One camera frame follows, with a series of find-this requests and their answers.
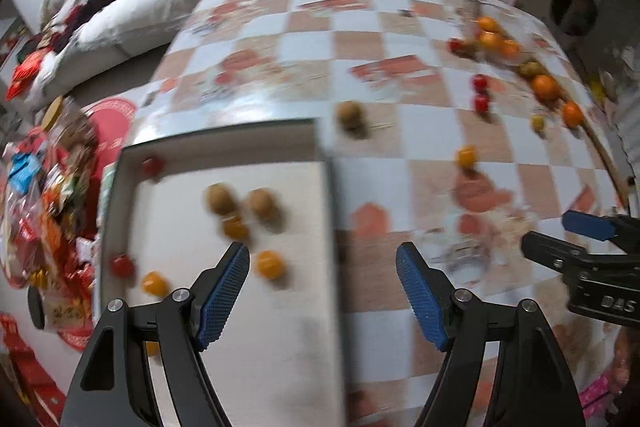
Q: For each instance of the pile of snack packets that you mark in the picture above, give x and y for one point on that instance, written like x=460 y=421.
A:
x=45 y=207

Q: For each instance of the dark clothes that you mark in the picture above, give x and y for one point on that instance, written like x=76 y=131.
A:
x=85 y=19

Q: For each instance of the clear glass bowl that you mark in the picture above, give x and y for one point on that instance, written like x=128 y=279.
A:
x=474 y=27

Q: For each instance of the green-yellow round fruit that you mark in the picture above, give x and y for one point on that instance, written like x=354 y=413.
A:
x=530 y=68

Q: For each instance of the round black red object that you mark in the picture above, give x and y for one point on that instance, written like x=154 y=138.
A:
x=572 y=4

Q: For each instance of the red round mat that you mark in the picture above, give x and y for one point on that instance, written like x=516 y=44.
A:
x=112 y=117

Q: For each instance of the red packet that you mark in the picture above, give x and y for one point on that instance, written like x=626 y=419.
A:
x=25 y=74

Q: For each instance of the clear plastic bag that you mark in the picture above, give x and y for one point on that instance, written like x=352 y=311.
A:
x=602 y=82

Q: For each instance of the small yellow tomato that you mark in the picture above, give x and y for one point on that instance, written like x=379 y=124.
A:
x=537 y=122

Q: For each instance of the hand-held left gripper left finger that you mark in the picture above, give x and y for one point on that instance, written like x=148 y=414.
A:
x=222 y=297

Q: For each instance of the small orange tomato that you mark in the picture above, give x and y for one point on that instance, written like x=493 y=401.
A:
x=235 y=227
x=154 y=283
x=270 y=263

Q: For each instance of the long wooden strip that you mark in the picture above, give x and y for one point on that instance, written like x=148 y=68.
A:
x=612 y=167

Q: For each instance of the white box with grey rim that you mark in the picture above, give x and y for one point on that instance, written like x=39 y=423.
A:
x=280 y=357

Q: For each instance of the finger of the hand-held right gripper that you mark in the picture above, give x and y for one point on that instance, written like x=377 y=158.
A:
x=552 y=252
x=587 y=225

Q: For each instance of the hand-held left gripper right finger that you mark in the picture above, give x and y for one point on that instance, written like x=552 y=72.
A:
x=422 y=297

